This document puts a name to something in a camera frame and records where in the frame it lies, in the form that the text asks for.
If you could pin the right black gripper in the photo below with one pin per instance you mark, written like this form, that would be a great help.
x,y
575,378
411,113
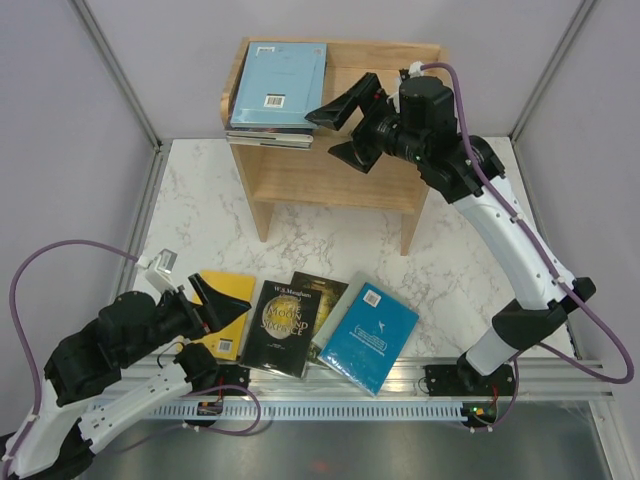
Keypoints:
x,y
373,100

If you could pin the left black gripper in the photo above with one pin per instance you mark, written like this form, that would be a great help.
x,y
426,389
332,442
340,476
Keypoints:
x,y
219,308

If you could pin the light blue thin book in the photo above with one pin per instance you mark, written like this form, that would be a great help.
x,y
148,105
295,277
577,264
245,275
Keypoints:
x,y
281,83

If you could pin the dark purple planets book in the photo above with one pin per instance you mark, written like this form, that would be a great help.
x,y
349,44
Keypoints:
x,y
284,134

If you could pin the navy blue hardcover book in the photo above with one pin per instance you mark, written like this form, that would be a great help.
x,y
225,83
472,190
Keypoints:
x,y
266,143

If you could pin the blue Jules Verne book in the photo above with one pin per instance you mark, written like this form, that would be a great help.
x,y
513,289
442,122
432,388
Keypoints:
x,y
369,339

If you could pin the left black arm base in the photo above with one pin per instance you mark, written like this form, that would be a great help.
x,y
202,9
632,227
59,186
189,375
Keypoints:
x,y
228,374

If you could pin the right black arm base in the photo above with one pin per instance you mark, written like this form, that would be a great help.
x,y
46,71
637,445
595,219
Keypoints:
x,y
448,380

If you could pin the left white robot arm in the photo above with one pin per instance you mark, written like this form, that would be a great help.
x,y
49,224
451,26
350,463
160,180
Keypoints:
x,y
60,438

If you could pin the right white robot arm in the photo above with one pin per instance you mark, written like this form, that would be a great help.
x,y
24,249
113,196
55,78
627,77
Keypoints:
x,y
422,129

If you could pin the wooden two-tier shelf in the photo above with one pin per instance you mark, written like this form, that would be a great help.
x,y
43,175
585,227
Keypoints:
x,y
272,176

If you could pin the black Moon and Sixpence book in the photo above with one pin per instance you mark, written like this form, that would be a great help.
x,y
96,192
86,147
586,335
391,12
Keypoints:
x,y
280,334

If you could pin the green forest cover book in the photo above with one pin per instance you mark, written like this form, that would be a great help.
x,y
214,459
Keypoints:
x,y
330,293

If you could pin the white Great Gatsby book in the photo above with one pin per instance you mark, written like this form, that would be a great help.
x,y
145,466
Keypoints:
x,y
338,312

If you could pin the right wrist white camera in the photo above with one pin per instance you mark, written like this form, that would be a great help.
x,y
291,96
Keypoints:
x,y
407,75

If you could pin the slotted grey cable duct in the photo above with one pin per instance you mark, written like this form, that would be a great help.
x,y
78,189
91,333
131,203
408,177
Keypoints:
x,y
238,408

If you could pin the aluminium front rail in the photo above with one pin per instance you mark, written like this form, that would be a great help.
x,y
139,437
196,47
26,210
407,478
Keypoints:
x,y
539,379

